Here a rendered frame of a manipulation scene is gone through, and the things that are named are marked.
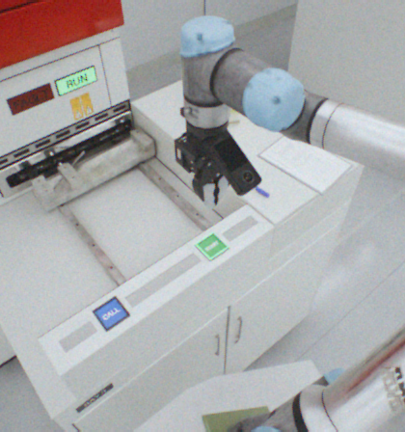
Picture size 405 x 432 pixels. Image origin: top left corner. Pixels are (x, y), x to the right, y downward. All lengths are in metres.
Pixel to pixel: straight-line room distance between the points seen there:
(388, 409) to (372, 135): 0.34
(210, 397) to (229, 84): 0.64
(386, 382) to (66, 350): 0.59
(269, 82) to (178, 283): 0.50
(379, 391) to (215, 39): 0.46
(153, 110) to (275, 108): 0.81
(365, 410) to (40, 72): 1.02
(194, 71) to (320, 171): 0.60
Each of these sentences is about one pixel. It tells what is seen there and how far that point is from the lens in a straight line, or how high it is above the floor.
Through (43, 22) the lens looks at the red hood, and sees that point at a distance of 1.10.
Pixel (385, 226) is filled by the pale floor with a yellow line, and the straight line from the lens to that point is 2.40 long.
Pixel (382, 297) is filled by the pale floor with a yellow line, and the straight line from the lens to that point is 2.14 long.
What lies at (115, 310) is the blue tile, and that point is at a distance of 0.89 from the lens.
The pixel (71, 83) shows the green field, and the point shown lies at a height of 1.10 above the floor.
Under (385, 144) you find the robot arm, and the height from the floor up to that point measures 1.36.
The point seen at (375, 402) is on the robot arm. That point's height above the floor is 1.28.
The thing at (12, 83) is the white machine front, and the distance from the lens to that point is 1.18.
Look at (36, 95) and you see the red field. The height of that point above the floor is 1.10.
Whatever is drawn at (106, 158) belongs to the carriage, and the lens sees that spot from 1.30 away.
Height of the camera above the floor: 1.73
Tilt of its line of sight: 50 degrees down
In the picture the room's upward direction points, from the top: straight up
